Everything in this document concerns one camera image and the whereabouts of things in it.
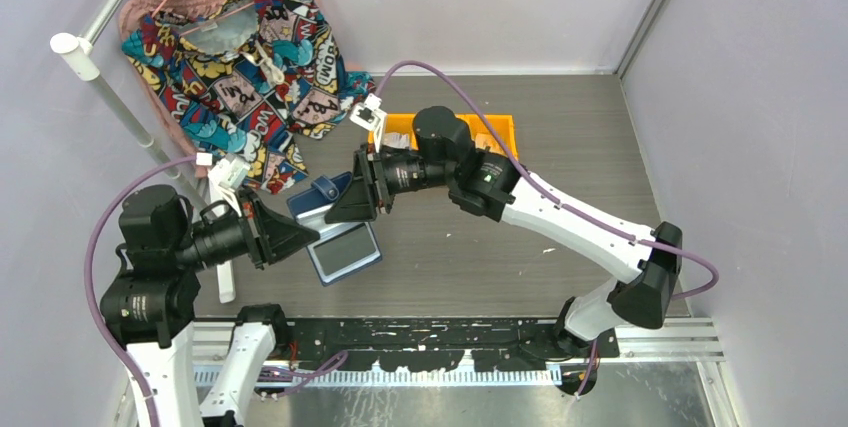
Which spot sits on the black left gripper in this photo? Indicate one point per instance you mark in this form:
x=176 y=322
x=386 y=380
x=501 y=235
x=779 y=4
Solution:
x=267 y=234

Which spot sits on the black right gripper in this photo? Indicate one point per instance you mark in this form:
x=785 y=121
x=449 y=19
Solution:
x=367 y=190

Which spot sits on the navy leather card holder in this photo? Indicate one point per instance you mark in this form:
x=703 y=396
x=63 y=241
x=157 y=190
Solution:
x=343 y=249

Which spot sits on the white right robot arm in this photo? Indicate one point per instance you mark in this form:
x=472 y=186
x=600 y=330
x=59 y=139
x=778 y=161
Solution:
x=639 y=259

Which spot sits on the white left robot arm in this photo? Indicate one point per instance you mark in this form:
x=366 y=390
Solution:
x=149 y=311

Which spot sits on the yellow bin with silver cards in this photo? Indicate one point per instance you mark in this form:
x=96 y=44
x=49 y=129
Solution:
x=398 y=131

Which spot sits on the stack of gold cards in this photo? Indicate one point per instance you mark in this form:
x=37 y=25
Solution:
x=488 y=143

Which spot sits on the yellow bin with gold cards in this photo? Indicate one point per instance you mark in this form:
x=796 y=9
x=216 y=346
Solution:
x=503 y=125

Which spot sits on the comic print shorts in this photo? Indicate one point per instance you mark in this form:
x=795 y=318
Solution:
x=256 y=74

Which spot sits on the silver clothes rack pole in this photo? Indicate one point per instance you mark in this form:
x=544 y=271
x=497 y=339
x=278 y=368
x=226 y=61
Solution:
x=121 y=136

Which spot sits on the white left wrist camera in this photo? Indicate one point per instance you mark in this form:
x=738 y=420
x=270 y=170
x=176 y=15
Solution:
x=225 y=178

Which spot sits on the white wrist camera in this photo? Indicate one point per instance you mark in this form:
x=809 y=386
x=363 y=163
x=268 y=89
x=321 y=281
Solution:
x=369 y=115
x=225 y=178

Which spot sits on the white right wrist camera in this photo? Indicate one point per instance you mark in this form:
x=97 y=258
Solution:
x=369 y=115

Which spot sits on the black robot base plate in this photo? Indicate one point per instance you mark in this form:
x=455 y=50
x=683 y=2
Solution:
x=432 y=352

